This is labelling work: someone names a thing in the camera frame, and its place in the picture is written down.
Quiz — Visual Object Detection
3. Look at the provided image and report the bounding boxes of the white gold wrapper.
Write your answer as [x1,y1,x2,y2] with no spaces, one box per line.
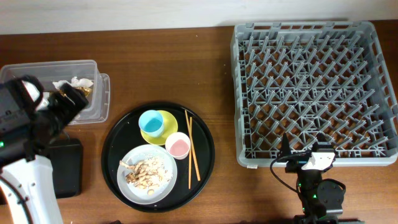
[52,77,94,96]

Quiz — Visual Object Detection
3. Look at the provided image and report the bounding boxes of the blue cup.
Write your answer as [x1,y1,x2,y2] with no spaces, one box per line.
[139,110,165,138]

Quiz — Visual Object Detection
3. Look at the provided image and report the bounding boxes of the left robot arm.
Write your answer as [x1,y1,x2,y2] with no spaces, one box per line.
[1,75,88,223]

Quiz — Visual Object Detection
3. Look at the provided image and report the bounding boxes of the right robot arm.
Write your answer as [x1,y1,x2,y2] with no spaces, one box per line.
[270,133,362,224]

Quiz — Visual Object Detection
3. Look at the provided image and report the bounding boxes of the grey dishwasher rack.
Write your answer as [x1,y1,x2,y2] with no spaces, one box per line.
[230,21,397,168]

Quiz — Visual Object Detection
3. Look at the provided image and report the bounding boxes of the clear plastic bin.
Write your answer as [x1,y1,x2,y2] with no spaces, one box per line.
[1,60,111,124]

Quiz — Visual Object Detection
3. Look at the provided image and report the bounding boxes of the black rectangular bin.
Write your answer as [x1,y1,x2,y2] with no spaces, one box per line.
[0,138,84,205]

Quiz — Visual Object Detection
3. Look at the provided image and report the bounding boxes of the round black tray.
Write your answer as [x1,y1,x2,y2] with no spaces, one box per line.
[101,101,215,213]

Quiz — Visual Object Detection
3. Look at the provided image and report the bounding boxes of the left wooden chopstick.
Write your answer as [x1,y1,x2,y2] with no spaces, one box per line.
[188,118,192,190]

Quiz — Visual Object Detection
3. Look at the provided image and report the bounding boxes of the wooden chopstick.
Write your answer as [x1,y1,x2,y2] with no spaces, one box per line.
[185,110,201,181]
[188,118,192,190]

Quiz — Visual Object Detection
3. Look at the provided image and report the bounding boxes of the right wooden chopstick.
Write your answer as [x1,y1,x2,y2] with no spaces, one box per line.
[185,110,201,181]

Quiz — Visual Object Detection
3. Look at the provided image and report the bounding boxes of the pink cup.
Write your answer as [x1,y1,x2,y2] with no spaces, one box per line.
[165,132,191,160]

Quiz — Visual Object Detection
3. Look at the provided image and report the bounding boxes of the grey plate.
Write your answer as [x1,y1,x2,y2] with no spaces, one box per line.
[116,144,178,205]

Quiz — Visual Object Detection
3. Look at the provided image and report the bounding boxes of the food scraps on plate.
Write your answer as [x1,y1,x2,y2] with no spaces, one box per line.
[119,156,174,195]

